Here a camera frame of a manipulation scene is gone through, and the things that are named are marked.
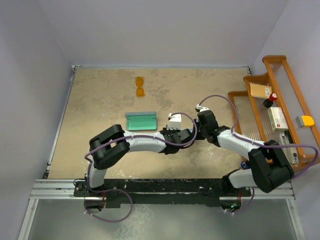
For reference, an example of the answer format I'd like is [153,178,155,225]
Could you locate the red black bottle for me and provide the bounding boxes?
[263,92,278,108]

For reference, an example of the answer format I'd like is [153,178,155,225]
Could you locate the brown cardboard envelope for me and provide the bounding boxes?
[249,82,272,99]

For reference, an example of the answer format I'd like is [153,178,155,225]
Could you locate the yellow grey sponge block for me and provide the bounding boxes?
[295,115,315,128]

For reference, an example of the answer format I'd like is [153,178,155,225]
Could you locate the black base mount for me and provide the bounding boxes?
[73,178,252,208]

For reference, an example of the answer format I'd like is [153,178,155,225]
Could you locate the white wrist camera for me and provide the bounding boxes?
[166,113,182,130]
[195,104,210,113]

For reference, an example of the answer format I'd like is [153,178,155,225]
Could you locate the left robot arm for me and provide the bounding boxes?
[85,124,197,196]

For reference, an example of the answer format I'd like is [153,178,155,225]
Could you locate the aluminium frame rail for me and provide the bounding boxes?
[29,179,295,200]

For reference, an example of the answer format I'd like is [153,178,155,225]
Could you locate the wooden tiered rack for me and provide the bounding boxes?
[228,55,320,173]

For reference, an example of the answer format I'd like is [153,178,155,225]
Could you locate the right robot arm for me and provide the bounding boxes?
[196,110,295,196]

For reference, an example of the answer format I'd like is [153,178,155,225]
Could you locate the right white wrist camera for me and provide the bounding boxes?
[195,104,210,113]

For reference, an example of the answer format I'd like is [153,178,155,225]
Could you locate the purple cable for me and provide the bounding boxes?
[83,112,199,222]
[196,94,320,216]

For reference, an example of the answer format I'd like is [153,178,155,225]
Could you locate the blue black tool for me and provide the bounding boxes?
[240,160,251,170]

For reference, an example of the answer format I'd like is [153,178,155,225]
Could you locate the white black stapler device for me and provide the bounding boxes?
[278,129,300,165]

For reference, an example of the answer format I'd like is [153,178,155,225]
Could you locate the white red box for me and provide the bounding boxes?
[267,107,288,132]

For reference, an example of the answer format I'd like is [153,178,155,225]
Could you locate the blue-grey glasses case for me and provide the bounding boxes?
[125,111,157,131]

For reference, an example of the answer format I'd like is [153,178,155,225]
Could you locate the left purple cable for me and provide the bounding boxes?
[83,112,199,222]

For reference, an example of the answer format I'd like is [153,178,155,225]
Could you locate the orange sunglasses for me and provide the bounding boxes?
[135,76,145,97]

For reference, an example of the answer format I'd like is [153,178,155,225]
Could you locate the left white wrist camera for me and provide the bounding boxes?
[166,113,182,130]

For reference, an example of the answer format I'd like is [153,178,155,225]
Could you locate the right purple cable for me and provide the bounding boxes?
[196,94,320,216]

